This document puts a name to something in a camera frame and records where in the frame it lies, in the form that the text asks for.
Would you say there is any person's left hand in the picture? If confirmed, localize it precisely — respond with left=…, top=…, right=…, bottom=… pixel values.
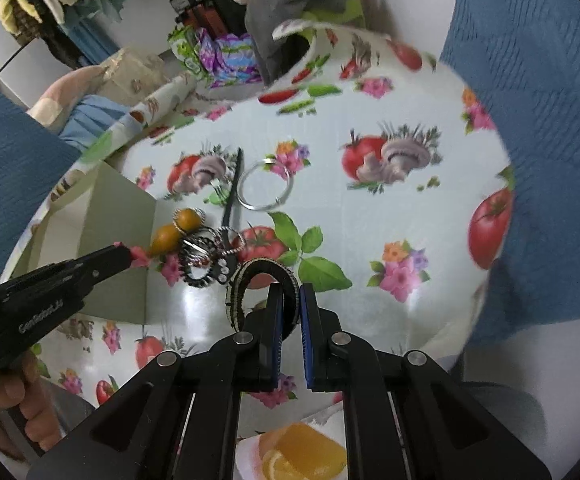
left=0, top=351, right=62, bottom=460

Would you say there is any white cabinet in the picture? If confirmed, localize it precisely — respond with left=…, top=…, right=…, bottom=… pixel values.
left=0, top=23, right=70, bottom=108

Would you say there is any green snack bag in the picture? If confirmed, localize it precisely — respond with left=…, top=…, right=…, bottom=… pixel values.
left=167, top=25, right=205, bottom=77

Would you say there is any beige floral cushion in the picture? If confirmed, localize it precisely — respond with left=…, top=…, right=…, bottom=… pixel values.
left=96, top=48, right=171, bottom=107

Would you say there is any pink beige pillow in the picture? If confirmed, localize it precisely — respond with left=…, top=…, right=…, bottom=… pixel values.
left=27, top=65, right=105, bottom=134

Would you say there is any blue quilted chair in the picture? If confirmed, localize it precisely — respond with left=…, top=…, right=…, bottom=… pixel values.
left=442, top=0, right=580, bottom=344
left=0, top=92, right=80, bottom=276

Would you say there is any purple floral cloth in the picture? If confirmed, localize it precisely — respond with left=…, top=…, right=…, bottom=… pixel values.
left=195, top=28, right=263, bottom=88

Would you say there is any right blue quilted chair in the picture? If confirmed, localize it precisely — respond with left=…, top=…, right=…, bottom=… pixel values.
left=442, top=0, right=580, bottom=344

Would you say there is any left blue quilted chair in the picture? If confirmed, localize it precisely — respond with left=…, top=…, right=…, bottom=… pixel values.
left=0, top=92, right=80, bottom=276

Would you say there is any green stool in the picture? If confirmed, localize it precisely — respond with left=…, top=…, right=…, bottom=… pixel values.
left=301, top=0, right=366, bottom=47

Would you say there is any pink flower hair clip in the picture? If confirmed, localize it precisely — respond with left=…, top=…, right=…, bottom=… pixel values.
left=114, top=242, right=151, bottom=269

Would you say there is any orange gourd pendant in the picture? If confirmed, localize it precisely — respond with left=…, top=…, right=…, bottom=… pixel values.
left=147, top=208, right=205, bottom=258

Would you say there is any fruit print vinyl tablecloth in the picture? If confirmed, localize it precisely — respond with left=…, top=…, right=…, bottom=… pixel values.
left=11, top=21, right=514, bottom=406

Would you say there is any light blue folded cloth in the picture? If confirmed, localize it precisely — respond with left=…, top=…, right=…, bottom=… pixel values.
left=58, top=94, right=130, bottom=153

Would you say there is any silver bangle ring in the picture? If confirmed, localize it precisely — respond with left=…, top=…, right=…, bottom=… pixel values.
left=235, top=157, right=295, bottom=212

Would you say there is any silver bead chain tangle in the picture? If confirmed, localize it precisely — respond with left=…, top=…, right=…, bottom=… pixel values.
left=177, top=225, right=247, bottom=290

